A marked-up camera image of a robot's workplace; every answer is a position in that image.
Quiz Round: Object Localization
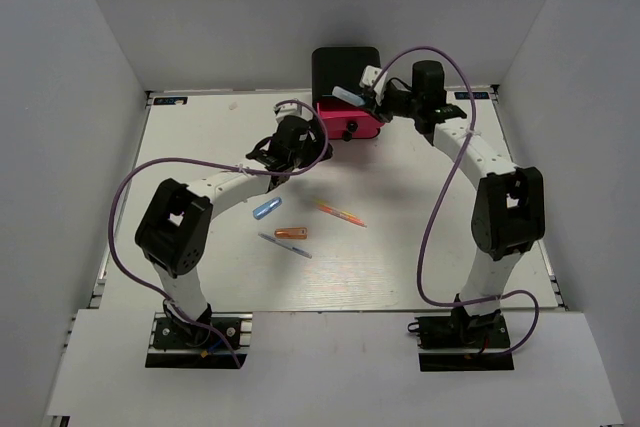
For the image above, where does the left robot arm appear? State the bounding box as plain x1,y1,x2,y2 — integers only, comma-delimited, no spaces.
134,114,331,346

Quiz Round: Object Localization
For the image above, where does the blue thin pen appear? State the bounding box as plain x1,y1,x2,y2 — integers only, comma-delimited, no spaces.
258,232,313,259

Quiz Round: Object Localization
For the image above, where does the pink top drawer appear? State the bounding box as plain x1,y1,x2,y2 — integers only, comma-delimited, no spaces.
315,97,384,141

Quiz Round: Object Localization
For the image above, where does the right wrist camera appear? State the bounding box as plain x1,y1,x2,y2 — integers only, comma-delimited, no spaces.
359,65,387,94

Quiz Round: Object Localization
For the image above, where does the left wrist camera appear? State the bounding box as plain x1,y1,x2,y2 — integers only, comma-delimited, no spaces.
274,102,303,123

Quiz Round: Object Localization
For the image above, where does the left blue table label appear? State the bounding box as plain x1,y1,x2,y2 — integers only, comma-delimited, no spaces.
153,96,188,106

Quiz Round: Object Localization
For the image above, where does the yellow highlighter pen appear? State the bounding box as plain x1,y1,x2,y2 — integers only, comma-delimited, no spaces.
313,199,349,215

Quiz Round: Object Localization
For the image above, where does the black drawer cabinet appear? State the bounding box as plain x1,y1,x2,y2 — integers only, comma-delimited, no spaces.
311,46,381,103

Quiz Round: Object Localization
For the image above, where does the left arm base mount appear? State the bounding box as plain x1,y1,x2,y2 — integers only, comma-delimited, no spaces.
145,308,253,370

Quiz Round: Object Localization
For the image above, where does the right blue table label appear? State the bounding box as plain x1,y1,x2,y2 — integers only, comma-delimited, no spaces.
454,91,490,100

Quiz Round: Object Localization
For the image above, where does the blue table label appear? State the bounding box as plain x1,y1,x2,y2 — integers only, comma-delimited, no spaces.
454,91,490,100
153,96,188,106

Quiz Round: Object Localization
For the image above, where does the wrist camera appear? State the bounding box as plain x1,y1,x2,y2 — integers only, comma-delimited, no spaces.
359,65,387,94
274,102,303,123

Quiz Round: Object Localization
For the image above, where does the orange transparent correction tape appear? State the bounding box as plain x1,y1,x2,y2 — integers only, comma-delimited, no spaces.
274,227,308,240

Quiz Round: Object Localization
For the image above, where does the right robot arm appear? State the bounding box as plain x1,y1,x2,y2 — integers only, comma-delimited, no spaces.
360,61,545,346

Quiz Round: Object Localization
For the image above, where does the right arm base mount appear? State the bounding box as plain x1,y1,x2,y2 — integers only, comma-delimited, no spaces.
407,307,514,373

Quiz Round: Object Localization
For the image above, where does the orange highlighter pen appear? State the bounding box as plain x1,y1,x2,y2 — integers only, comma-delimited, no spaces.
316,203,367,228

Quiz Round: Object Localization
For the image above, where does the blue transparent correction tape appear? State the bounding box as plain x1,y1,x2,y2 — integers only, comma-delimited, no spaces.
252,197,282,220

